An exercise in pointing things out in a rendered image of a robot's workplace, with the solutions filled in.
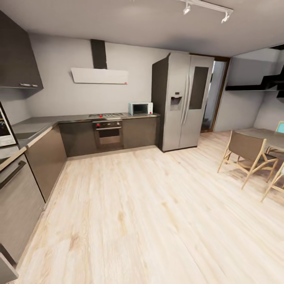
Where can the drop in sink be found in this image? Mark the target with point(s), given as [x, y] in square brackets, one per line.
[27, 131]

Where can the poster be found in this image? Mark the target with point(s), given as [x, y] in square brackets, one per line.
[7, 136]

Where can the dishwasher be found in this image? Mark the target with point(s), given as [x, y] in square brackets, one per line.
[21, 203]

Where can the microwave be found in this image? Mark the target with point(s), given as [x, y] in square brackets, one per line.
[140, 107]

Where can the oven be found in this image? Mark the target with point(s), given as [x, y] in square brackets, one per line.
[108, 133]

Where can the burner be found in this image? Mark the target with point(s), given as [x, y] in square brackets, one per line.
[105, 115]

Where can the breakfast table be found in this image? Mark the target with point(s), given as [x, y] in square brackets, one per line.
[274, 139]

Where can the fridge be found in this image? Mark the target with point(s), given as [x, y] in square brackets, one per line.
[179, 90]

